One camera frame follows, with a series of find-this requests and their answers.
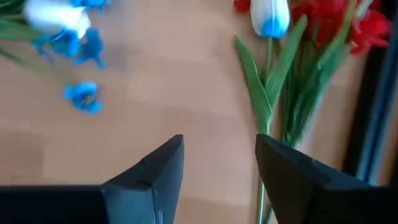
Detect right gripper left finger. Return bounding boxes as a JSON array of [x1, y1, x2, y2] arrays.
[[101, 134, 185, 224]]

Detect red artificial flower bunch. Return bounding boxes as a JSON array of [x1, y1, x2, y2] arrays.
[[233, 0, 394, 149]]

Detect black table frame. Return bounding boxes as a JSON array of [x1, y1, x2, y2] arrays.
[[341, 0, 398, 187]]

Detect green stems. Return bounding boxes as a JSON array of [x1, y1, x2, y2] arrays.
[[233, 0, 308, 224]]

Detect white blue artificial tulip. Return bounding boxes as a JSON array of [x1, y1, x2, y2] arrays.
[[23, 0, 91, 40]]

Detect blue artificial flower bunch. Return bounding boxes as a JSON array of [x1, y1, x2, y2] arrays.
[[0, 0, 113, 71]]

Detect blue flower head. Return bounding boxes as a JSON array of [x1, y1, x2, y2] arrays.
[[63, 81, 104, 115]]

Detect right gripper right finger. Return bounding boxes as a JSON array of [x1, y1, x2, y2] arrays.
[[255, 133, 374, 224]]

